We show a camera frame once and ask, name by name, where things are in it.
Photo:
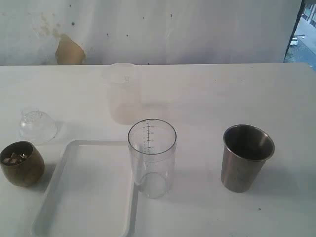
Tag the translucent frosted plastic cup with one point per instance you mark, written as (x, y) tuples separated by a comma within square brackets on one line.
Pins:
[(123, 91)]

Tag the stainless steel cup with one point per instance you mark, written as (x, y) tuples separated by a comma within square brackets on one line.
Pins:
[(246, 149)]

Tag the brown wooden cup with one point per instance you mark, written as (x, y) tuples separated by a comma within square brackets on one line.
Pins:
[(26, 173)]

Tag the wooden cubes and gold coins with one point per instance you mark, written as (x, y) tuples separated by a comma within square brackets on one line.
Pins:
[(14, 159)]

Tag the white rectangular tray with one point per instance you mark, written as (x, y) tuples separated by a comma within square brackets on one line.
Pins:
[(90, 193)]

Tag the clear graduated shaker cup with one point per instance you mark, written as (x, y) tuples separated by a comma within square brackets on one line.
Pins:
[(152, 145)]

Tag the dark window frame post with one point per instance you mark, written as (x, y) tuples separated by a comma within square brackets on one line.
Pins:
[(301, 9)]

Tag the clear strainer lid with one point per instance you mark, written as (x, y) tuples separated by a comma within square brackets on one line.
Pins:
[(36, 126)]

